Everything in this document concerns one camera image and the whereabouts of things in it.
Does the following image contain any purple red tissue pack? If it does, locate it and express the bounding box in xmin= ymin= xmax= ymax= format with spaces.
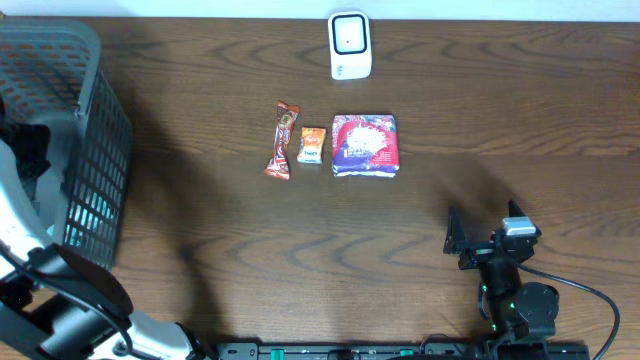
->
xmin=331 ymin=114 xmax=400 ymax=178

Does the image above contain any small orange tissue packet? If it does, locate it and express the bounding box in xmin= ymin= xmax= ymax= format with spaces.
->
xmin=297 ymin=127 xmax=326 ymax=164

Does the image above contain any orange chocolate bar wrapper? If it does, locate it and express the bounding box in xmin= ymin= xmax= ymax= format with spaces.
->
xmin=264 ymin=102 xmax=301 ymax=180

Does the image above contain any green wet wipes pack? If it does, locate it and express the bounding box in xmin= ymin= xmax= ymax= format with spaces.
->
xmin=46 ymin=192 xmax=119 ymax=246

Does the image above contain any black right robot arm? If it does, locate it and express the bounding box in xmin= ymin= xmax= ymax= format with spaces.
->
xmin=443 ymin=200 xmax=559 ymax=358

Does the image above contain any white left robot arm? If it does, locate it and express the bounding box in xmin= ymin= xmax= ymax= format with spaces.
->
xmin=1 ymin=110 xmax=216 ymax=359

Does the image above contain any white barcode scanner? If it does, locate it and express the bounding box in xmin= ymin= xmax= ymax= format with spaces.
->
xmin=327 ymin=11 xmax=373 ymax=81

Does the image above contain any dark grey plastic basket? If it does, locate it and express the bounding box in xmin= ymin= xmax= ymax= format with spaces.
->
xmin=1 ymin=19 xmax=133 ymax=268

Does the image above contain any black mounting rail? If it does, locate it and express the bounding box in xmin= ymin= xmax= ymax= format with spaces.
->
xmin=214 ymin=338 xmax=590 ymax=360

